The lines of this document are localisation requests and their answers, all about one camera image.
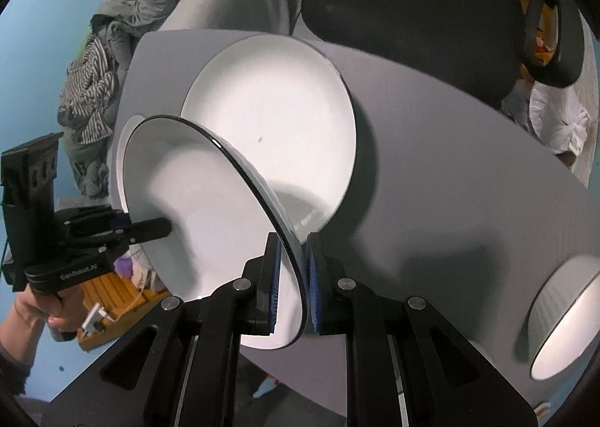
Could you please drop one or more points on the person's left forearm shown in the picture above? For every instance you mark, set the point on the person's left forearm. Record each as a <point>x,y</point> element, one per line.
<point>11,361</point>

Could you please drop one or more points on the black office chair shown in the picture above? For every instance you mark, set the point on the black office chair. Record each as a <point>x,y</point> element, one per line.
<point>398,19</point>

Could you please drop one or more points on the orange snack packet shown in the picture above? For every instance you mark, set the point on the orange snack packet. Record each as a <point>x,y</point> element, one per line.
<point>541,35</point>

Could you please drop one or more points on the white plate with black rim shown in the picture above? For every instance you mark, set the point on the white plate with black rim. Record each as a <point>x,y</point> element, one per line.
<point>121,159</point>
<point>281,108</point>
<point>201,202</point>

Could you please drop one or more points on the white bowl with black rim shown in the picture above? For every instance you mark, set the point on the white bowl with black rim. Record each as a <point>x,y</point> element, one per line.
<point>567,328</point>

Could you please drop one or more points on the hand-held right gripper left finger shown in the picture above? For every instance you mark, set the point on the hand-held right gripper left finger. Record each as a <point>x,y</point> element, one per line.
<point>276,281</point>

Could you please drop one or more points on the yellow wooden crate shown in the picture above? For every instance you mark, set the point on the yellow wooden crate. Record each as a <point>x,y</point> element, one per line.
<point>112,300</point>

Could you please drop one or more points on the white plastic bag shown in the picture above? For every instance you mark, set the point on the white plastic bag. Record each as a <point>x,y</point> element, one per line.
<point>562,117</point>

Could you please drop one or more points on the black and white striped shirt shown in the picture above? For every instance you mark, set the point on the black and white striped shirt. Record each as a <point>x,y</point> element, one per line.
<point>91,84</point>

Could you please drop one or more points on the person's left hand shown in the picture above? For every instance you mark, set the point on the person's left hand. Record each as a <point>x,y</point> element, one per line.
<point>65,314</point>

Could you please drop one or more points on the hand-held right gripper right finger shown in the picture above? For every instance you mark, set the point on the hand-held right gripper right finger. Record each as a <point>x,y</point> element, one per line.
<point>313,286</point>

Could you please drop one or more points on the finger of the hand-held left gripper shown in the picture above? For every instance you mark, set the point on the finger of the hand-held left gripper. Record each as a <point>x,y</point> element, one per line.
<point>150,230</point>
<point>121,219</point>

